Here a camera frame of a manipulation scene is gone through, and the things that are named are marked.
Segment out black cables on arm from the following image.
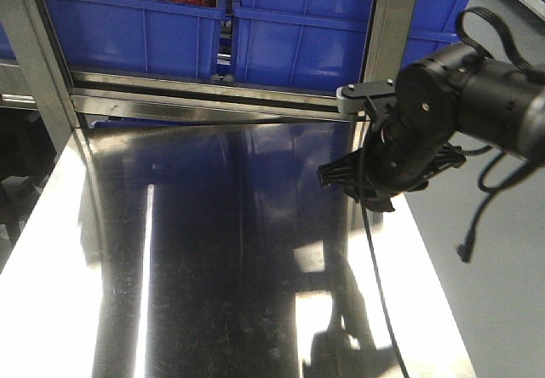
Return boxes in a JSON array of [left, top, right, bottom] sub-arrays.
[[355, 6, 545, 378]]

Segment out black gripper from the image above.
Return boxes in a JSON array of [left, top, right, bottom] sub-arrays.
[[318, 43, 482, 212]]

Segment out steel rack frame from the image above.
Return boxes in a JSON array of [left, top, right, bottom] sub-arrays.
[[0, 0, 425, 130]]

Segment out blue plastic crate right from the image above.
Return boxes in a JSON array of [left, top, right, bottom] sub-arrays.
[[232, 0, 469, 90]]

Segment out blue plastic crate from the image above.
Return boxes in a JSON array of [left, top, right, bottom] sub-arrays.
[[44, 0, 227, 79], [232, 0, 469, 90]]

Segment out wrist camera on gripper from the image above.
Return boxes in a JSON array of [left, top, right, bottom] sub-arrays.
[[336, 78, 395, 118]]

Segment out blue plastic crate left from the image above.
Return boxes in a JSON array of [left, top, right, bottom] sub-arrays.
[[44, 0, 227, 79]]

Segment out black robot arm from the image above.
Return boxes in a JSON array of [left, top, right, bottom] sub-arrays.
[[318, 43, 544, 212]]

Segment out black office chair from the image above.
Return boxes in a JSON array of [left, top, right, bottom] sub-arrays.
[[1, 109, 56, 245]]

